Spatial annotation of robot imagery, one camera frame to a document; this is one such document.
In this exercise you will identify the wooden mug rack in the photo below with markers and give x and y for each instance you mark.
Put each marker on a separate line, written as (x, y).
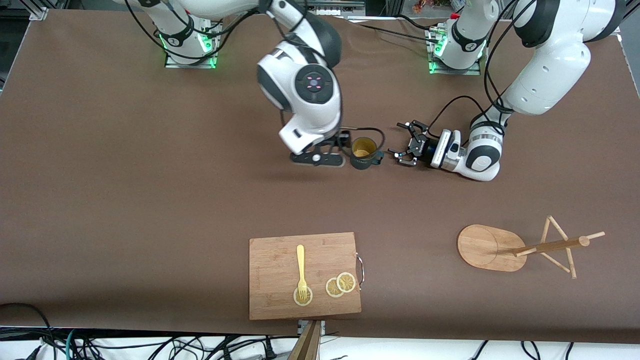
(490, 247)

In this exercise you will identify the yellow plastic fork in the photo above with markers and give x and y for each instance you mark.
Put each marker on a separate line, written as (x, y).
(300, 260)

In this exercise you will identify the lemon slice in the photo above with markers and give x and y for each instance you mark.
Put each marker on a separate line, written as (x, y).
(331, 289)
(346, 282)
(303, 299)

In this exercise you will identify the small metal bracket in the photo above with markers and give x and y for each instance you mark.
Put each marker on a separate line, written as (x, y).
(320, 327)

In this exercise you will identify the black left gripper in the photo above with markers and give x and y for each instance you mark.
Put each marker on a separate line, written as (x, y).
(426, 147)

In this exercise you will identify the brown table cover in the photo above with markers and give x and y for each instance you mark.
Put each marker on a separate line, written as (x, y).
(320, 210)

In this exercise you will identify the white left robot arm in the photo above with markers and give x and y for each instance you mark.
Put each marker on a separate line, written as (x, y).
(545, 60)

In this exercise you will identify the teal mug yellow inside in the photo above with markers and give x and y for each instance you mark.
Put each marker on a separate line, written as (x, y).
(361, 162)

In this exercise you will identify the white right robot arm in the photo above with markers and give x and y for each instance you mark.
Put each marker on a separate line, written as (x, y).
(310, 85)

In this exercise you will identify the wooden post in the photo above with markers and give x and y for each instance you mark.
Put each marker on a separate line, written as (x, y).
(306, 345)

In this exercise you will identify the wooden cutting board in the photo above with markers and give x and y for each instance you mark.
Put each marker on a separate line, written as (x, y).
(275, 280)

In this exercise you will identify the aluminium cell frame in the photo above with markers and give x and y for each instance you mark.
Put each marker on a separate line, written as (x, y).
(40, 11)

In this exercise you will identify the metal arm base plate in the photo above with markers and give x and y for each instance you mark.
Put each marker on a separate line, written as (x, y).
(452, 71)
(172, 64)

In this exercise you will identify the grey power strip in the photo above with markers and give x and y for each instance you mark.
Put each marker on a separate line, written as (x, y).
(335, 7)

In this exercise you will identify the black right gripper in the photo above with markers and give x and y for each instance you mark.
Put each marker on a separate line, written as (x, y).
(344, 137)

